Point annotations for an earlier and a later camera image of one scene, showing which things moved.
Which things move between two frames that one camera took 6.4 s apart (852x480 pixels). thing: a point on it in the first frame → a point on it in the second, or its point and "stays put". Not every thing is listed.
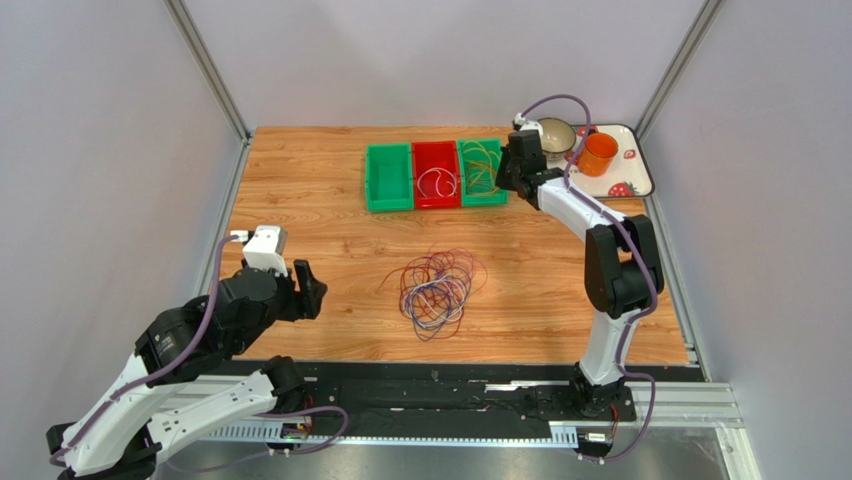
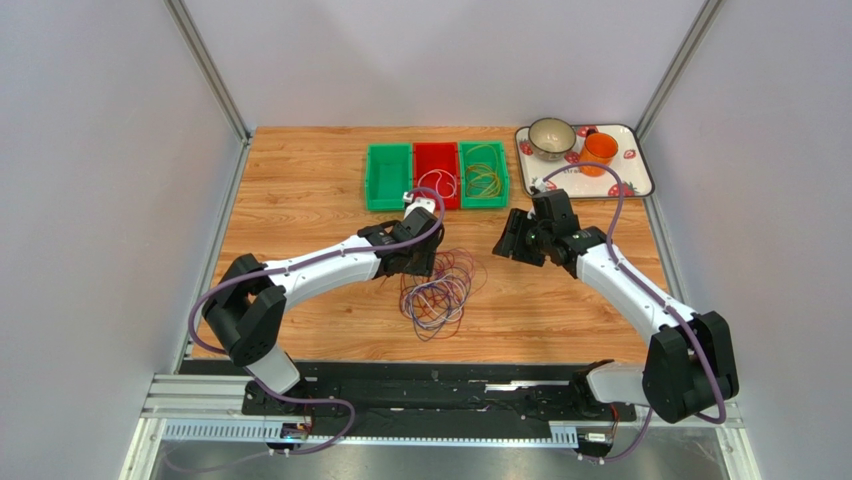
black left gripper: (309, 298) → (425, 266)
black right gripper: (512, 170) → (517, 240)
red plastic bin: (436, 175) stays put
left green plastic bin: (389, 176) stays put
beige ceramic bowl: (557, 137) stays put
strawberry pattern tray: (631, 175) stays put
